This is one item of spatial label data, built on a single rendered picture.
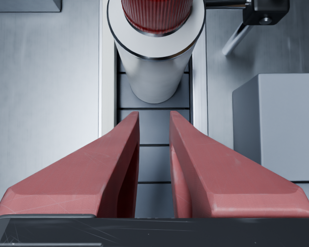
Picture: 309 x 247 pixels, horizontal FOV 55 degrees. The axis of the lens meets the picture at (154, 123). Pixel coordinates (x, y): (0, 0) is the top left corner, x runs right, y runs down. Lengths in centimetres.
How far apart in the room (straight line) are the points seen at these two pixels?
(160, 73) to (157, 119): 13
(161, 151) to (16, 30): 24
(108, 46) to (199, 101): 11
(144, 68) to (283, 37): 27
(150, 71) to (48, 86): 22
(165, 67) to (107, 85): 12
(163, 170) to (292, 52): 22
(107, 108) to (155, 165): 8
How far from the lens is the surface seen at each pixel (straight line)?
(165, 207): 32
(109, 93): 28
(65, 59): 39
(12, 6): 42
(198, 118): 23
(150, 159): 31
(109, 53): 29
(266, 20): 27
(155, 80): 20
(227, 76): 38
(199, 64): 24
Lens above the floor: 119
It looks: 85 degrees down
